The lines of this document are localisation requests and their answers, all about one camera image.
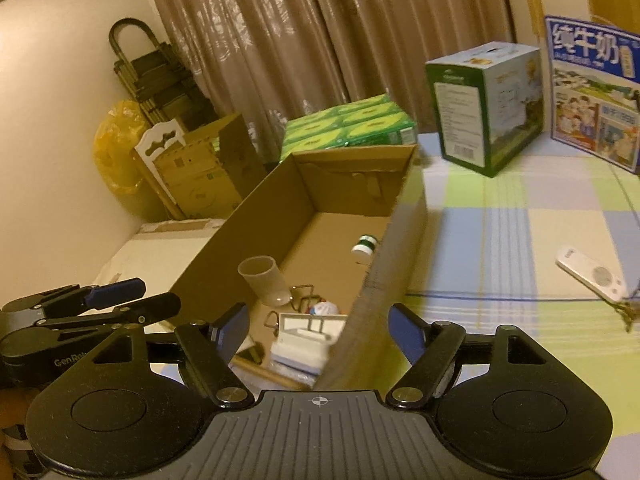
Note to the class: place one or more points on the green lid jar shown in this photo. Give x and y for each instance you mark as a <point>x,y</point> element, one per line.
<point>365,249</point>

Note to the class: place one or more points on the white power adapter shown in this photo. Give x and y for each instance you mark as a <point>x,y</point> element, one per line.
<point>300,355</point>

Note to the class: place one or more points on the white carved chair back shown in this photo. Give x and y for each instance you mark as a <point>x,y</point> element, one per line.
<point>160,140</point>

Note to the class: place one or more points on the plaid tablecloth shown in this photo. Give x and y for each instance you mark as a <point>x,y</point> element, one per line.
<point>525,240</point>

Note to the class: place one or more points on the yellow plastic bag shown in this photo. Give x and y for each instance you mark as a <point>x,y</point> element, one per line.
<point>115,155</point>

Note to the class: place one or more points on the green wrapped tissue pack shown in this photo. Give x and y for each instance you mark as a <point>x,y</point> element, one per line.
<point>345,127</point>

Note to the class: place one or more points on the open printed cardboard box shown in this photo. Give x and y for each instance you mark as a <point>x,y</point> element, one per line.
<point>200,180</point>

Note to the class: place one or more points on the large cardboard box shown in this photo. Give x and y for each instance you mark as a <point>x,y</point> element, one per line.
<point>397,260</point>

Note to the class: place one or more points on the blue milk carton box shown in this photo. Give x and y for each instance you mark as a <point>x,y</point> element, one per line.
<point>595,95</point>

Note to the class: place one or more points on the white remote control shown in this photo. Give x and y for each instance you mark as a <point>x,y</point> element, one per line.
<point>592,272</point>

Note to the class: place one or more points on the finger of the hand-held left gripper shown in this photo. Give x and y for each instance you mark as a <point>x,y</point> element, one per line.
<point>150,307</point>
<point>117,291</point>

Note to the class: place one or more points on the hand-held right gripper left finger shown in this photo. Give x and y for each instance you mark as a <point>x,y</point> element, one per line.
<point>232,330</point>

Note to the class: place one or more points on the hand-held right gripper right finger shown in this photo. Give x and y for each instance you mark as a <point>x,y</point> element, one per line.
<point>407,332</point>

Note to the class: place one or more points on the dark folding step ladder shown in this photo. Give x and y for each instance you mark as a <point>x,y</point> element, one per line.
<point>150,80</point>

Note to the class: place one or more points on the green milk carton box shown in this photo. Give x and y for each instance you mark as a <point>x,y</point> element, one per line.
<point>465,110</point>

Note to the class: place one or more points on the translucent plastic cup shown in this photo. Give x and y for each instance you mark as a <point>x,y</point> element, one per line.
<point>262,280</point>

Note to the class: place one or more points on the brown patterned curtain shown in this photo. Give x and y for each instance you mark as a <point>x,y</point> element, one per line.
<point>300,35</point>

